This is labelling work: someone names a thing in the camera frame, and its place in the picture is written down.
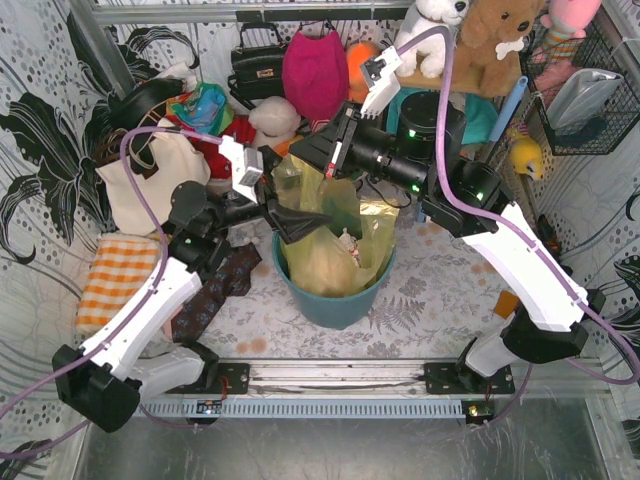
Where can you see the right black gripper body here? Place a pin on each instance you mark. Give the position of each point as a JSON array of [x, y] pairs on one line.
[[342, 150]]

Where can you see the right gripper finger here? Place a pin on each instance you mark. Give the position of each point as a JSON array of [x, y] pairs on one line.
[[324, 132], [317, 150]]

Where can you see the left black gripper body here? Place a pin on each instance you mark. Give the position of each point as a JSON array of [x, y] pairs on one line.
[[270, 201]]

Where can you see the yellow trash bag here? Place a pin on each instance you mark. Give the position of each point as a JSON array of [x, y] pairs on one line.
[[319, 263]]

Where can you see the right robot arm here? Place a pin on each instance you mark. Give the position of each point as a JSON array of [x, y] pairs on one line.
[[469, 200]]

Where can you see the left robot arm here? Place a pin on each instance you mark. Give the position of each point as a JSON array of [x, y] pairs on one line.
[[105, 379]]

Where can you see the crumpled paper trash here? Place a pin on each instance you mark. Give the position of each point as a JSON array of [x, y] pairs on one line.
[[351, 244]]

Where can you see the teal trash bin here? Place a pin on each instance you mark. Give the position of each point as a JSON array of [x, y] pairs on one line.
[[327, 312]]

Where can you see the cream canvas tote bag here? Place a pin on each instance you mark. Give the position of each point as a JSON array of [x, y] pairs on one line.
[[176, 161]]

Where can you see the white fluffy plush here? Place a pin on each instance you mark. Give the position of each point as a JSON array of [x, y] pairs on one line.
[[275, 120]]

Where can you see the orange plush toy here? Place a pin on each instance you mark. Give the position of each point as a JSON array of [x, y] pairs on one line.
[[356, 55]]

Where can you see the red garment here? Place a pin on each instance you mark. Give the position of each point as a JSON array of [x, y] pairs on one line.
[[241, 131]]

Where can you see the black leather handbag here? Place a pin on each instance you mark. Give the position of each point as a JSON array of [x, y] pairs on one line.
[[257, 72]]

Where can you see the colourful scarf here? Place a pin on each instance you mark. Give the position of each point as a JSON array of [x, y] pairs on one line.
[[204, 110]]

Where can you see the teal folded cloth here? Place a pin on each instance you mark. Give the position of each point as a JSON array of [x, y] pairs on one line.
[[481, 114]]

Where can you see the brown floral necktie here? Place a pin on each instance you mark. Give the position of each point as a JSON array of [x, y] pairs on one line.
[[232, 279]]

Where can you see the brown plush dog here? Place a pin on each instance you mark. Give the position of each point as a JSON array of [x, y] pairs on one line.
[[490, 39]]

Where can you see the black metal shelf rack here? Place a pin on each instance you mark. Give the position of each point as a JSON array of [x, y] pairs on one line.
[[418, 115]]

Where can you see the orange checkered towel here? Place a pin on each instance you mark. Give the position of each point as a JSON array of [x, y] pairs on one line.
[[121, 266]]

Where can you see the yellow plush duck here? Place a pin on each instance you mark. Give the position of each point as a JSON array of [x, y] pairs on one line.
[[524, 153]]

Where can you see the silver pouch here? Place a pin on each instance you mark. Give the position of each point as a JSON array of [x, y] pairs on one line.
[[582, 96]]

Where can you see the magenta orange cloth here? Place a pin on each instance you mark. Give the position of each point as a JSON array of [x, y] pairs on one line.
[[506, 304]]

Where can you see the pink plush toy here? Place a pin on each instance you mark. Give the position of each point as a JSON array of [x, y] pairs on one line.
[[565, 23]]

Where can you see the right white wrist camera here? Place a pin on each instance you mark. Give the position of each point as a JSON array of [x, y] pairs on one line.
[[382, 82]]

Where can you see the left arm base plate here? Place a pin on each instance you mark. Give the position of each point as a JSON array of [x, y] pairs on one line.
[[229, 377]]

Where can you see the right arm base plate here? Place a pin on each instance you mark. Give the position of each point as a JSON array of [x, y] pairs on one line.
[[447, 378]]

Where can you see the black wire basket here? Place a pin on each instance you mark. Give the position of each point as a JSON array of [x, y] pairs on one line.
[[597, 135]]

